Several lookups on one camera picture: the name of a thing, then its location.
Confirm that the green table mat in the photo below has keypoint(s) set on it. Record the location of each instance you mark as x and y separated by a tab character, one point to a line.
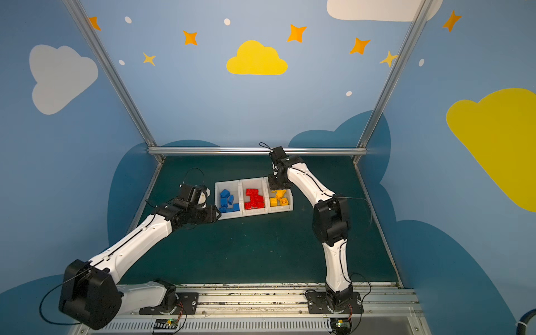
270	248

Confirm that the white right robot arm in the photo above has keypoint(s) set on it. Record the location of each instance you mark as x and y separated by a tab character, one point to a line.
331	219

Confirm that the aluminium right frame post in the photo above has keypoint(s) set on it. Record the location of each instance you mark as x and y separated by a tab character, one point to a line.
407	47

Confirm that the aluminium front rail bed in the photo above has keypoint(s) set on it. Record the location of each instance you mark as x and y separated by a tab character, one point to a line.
280	308

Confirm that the aluminium frame post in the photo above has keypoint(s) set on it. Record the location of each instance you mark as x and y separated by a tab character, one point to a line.
407	47
79	15

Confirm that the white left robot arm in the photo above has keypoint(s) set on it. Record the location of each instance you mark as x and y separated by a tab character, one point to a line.
91	292

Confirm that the aluminium back frame rail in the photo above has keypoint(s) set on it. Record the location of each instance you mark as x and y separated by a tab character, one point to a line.
254	151

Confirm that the aluminium left frame post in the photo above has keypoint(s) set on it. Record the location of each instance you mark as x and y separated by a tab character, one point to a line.
79	15

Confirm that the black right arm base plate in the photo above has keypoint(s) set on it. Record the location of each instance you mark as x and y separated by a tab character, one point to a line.
318	303

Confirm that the white left plastic bin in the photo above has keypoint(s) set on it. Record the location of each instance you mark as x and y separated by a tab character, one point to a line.
235	189

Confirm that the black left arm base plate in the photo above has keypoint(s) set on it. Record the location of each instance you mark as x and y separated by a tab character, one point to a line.
186	302

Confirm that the white middle plastic bin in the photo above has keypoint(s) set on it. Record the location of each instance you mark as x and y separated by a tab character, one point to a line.
253	183

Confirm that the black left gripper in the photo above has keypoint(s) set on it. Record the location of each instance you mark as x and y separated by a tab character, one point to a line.
209	213

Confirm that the large red lego brick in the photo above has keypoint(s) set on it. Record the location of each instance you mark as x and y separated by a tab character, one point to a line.
257	201
252	192

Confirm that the yellow lego brick bottom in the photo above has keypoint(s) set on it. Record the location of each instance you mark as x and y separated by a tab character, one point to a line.
280	194

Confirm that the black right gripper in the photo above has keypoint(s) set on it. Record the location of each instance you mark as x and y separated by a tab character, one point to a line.
277	182

